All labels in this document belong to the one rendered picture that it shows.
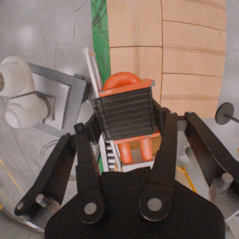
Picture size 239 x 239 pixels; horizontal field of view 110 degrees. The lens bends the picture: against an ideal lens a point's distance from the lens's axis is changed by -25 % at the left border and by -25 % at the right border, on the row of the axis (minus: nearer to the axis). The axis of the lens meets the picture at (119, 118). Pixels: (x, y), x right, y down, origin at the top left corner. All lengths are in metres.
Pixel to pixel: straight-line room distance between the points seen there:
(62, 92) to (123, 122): 0.64
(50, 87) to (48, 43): 1.05
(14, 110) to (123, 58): 0.76
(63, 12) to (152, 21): 1.16
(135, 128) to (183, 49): 0.92
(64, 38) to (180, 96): 1.48
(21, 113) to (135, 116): 0.60
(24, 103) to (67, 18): 1.29
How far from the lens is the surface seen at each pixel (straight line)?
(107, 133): 0.17
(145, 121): 0.16
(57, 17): 1.81
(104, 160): 1.21
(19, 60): 0.72
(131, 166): 0.22
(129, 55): 0.91
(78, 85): 0.75
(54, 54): 1.71
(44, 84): 0.84
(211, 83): 1.19
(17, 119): 0.68
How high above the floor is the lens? 1.44
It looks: 66 degrees down
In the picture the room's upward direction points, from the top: 176 degrees counter-clockwise
